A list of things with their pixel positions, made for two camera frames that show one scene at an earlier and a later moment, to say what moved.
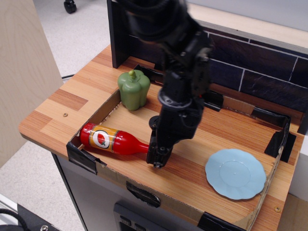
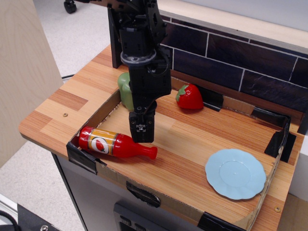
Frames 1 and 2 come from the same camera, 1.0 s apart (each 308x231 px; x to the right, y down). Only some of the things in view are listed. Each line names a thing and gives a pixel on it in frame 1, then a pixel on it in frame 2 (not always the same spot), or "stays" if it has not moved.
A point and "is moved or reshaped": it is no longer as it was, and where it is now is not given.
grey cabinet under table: x=103 y=204 stays
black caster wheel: x=70 y=6 stays
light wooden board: x=29 y=72 stays
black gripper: x=180 y=118 -> x=150 y=77
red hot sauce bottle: x=111 y=139 is moved or reshaped
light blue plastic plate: x=235 y=174 stays
